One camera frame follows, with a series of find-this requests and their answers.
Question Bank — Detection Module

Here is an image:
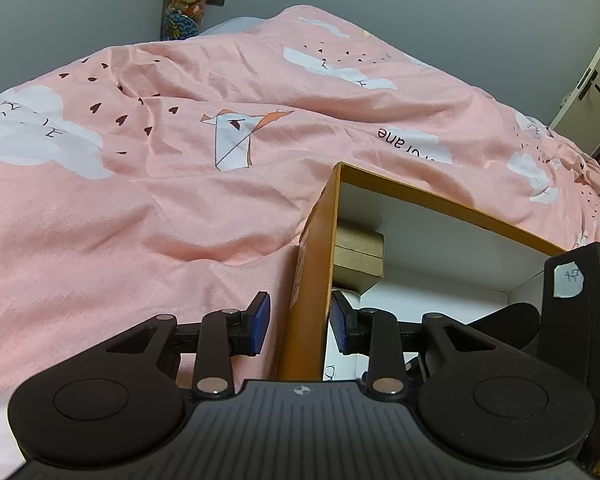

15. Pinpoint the pink printed blanket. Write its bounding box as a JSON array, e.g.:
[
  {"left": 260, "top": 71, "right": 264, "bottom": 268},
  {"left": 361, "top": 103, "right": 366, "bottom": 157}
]
[{"left": 0, "top": 5, "right": 600, "bottom": 461}]

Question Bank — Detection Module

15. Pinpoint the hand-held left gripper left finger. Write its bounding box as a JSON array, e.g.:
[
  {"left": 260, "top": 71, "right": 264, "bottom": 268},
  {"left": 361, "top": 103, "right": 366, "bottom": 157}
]
[{"left": 105, "top": 291, "right": 272, "bottom": 401}]

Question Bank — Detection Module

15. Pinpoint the small gold box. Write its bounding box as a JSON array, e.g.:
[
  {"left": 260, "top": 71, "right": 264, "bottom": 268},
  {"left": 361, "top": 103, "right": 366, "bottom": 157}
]
[{"left": 332, "top": 219, "right": 385, "bottom": 279}]

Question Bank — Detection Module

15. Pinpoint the white door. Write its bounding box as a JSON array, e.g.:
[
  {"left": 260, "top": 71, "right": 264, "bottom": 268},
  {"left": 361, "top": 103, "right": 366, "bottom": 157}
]
[{"left": 550, "top": 20, "right": 600, "bottom": 157}]

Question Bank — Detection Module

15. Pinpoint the small white box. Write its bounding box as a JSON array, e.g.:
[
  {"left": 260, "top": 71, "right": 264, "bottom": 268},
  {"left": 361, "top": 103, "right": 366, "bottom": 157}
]
[{"left": 332, "top": 287, "right": 377, "bottom": 306}]

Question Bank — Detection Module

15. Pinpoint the black door handle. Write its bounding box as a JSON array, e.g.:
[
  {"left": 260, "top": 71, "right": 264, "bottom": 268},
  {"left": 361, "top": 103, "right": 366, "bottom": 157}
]
[{"left": 577, "top": 67, "right": 600, "bottom": 99}]

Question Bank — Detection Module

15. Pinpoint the orange cardboard box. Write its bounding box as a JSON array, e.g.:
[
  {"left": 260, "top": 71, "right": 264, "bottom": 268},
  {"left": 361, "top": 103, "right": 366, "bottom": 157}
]
[{"left": 276, "top": 161, "right": 567, "bottom": 383}]

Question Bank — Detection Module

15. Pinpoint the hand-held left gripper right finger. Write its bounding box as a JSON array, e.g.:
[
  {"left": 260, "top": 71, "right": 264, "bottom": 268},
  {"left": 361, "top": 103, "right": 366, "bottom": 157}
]
[{"left": 330, "top": 291, "right": 486, "bottom": 396}]

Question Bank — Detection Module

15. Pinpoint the light grey pillow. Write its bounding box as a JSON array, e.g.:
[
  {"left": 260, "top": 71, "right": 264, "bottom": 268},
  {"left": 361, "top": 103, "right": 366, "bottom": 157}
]
[{"left": 199, "top": 16, "right": 263, "bottom": 37}]

